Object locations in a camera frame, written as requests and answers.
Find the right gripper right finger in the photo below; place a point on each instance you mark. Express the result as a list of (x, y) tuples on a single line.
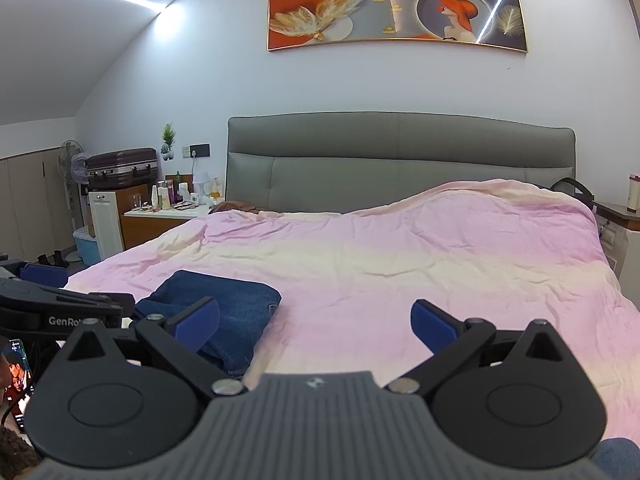
[(513, 398)]

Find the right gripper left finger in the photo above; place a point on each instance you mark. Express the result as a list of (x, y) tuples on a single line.
[(117, 397)]

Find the blue denim jeans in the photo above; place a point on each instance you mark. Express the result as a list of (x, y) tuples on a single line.
[(220, 318)]

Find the smartphone with lit screen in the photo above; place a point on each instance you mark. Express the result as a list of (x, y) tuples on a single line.
[(20, 389)]

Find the blue plastic bin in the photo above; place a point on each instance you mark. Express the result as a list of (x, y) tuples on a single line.
[(87, 247)]

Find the beige wardrobe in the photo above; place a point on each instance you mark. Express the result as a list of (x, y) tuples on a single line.
[(35, 218)]

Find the white narrow cabinet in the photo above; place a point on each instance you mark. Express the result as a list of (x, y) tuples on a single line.
[(105, 218)]

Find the wooden left nightstand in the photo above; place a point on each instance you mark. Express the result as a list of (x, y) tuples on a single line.
[(139, 222)]

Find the wooden nightstand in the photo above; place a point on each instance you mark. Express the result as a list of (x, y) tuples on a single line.
[(620, 238), (139, 222)]

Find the standing electric fan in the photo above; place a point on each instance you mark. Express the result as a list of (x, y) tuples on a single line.
[(71, 159)]

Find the dark brown suitcase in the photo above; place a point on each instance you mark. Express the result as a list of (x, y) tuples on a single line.
[(113, 171)]

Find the wooden right nightstand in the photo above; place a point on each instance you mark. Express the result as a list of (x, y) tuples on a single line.
[(620, 238)]

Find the pink cream duvet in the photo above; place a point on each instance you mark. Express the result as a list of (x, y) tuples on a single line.
[(502, 250)]

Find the small green potted plant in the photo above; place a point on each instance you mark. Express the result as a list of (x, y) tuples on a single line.
[(168, 137)]

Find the white table lamp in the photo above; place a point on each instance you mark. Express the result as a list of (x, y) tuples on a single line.
[(200, 180)]

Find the brown pillow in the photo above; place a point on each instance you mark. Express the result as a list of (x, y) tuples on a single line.
[(235, 205)]

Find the white red bottle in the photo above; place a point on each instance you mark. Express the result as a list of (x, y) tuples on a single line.
[(633, 198)]

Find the grey upholstered headboard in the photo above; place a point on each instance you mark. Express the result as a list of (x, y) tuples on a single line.
[(346, 161)]

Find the black bag handle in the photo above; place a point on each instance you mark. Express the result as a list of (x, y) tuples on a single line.
[(575, 189)]

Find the black wall socket panel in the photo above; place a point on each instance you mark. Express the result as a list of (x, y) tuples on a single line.
[(200, 150)]

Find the orange grey wall painting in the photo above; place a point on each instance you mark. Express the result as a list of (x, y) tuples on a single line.
[(485, 23)]

